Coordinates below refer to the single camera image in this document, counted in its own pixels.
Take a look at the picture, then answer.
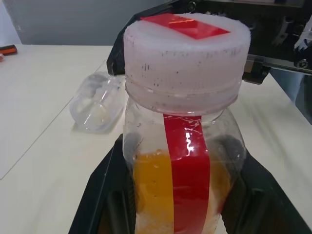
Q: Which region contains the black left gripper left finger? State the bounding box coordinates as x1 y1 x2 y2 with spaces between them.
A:
68 133 136 234

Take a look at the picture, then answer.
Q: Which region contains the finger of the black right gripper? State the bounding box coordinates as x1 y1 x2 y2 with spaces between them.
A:
106 0 186 76
242 62 270 85

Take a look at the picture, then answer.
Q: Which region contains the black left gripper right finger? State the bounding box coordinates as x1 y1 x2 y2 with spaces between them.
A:
220 146 312 234

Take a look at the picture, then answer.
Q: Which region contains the clear bottle with orange drink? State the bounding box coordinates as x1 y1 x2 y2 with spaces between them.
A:
122 97 247 234

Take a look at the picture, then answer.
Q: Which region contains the white bottle cap red tape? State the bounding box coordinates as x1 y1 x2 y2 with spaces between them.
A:
123 13 252 116

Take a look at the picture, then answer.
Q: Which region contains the clear wine glass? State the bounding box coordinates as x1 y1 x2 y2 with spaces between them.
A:
69 72 125 134

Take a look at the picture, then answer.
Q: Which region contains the orange and black utility knife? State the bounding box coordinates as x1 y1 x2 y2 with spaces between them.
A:
0 44 18 56

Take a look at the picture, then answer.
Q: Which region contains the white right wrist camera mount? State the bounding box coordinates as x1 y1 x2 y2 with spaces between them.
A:
293 30 312 58

